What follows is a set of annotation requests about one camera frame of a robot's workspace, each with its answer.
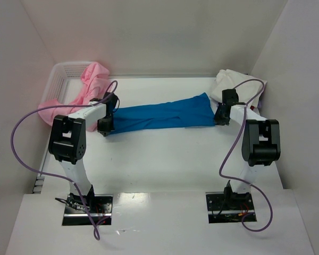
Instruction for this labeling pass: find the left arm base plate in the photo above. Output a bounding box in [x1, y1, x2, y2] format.
[62, 194, 113, 226]

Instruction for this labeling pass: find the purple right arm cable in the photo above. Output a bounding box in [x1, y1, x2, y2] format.
[219, 79, 274, 232]

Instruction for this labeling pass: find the blue t shirt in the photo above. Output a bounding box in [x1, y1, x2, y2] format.
[111, 93, 214, 134]

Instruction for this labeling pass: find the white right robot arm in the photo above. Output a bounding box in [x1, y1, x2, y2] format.
[214, 89, 281, 210]

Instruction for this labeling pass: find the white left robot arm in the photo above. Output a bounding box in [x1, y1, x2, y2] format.
[48, 92, 119, 208]

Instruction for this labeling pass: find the white plastic basket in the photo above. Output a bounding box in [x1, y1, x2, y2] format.
[41, 61, 91, 104]

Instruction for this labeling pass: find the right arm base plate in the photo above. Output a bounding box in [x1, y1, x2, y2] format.
[206, 192, 257, 224]

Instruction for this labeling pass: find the white folded t shirt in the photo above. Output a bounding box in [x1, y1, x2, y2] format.
[208, 69, 262, 103]

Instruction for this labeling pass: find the pink t shirt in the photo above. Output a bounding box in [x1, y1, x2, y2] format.
[38, 62, 110, 132]

